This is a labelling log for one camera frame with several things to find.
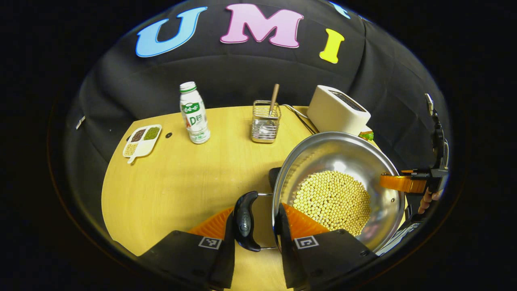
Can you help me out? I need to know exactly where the black backdrop cloth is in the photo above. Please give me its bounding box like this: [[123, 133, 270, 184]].
[[65, 0, 451, 190]]

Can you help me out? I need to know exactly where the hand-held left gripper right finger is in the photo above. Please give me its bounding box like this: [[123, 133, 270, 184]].
[[276, 203, 378, 291]]

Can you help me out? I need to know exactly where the wooden spoon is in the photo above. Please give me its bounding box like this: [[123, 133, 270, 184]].
[[269, 84, 280, 118]]

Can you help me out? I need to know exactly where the stainless steel pot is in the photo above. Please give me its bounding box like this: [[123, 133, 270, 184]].
[[233, 131, 406, 253]]

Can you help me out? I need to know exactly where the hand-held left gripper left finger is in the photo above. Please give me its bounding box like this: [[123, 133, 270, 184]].
[[139, 207, 236, 291]]

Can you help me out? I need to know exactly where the white toaster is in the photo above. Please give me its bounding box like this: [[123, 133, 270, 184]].
[[307, 85, 371, 136]]

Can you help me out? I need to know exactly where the wire utensil basket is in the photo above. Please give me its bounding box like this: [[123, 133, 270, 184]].
[[251, 100, 281, 144]]

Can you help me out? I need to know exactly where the toaster power cable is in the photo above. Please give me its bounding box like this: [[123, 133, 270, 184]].
[[283, 104, 318, 134]]

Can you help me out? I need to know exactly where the pile of soybeans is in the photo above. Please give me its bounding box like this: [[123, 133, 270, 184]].
[[292, 171, 372, 237]]

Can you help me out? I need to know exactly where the white milk bottle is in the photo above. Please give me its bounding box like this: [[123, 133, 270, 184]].
[[179, 82, 210, 145]]

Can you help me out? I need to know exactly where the white divided bean plate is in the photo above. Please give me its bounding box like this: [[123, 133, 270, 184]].
[[122, 124, 162, 164]]

